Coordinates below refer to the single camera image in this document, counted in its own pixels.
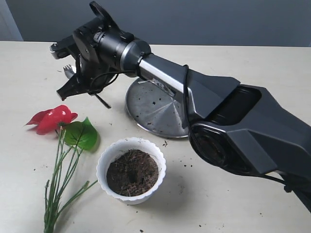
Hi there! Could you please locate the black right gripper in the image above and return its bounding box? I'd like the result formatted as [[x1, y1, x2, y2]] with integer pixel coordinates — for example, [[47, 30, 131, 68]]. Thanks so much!
[[50, 25, 102, 101]]

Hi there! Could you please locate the artificial red anthurium plant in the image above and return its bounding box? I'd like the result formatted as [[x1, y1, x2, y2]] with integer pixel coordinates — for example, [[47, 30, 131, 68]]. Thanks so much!
[[26, 105, 98, 233]]

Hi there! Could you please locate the metal spork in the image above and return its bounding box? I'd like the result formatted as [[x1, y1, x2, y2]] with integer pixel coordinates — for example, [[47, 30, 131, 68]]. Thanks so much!
[[63, 65, 76, 79]]

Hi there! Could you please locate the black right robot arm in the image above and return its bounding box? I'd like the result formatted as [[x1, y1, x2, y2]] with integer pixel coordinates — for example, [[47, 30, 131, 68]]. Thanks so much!
[[50, 26, 311, 208]]

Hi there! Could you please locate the white scalloped flower pot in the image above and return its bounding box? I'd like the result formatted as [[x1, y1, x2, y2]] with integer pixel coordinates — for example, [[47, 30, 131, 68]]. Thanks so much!
[[96, 137, 166, 205]]

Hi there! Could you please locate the dark brown potting soil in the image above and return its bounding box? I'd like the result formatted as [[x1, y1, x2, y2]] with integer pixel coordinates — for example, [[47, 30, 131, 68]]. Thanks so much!
[[106, 150, 158, 197]]

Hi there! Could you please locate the round steel plate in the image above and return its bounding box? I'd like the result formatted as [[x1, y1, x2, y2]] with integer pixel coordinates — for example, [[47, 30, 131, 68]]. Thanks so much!
[[125, 78, 188, 138]]

